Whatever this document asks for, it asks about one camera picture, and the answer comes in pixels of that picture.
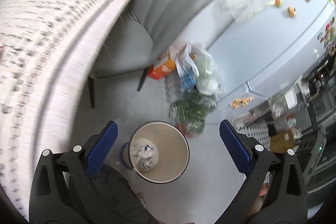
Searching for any printed newspaper ball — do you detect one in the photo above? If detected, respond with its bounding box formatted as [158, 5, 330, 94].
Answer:
[130, 138, 159, 173]

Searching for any beige trash bin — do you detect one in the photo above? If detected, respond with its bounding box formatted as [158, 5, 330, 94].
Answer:
[121, 121, 190, 184]

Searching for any right hand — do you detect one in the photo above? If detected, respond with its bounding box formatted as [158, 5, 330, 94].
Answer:
[248, 183, 270, 216]

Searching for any bag of green vegetables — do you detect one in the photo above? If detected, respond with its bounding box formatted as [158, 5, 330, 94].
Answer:
[169, 89, 217, 138]

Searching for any white plastic grocery bag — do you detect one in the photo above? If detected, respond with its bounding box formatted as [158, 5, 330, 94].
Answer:
[175, 43, 226, 96]

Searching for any orange carton box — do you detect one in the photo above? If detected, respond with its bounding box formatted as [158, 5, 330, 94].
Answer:
[147, 51, 176, 80]

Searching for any pink patterned tablecloth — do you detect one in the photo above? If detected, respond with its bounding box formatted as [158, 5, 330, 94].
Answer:
[1, 0, 130, 218]

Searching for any white refrigerator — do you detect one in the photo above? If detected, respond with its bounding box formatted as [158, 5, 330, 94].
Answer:
[210, 0, 335, 98]

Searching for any grey upholstered chair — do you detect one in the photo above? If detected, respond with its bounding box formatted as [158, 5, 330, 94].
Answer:
[88, 0, 213, 108]

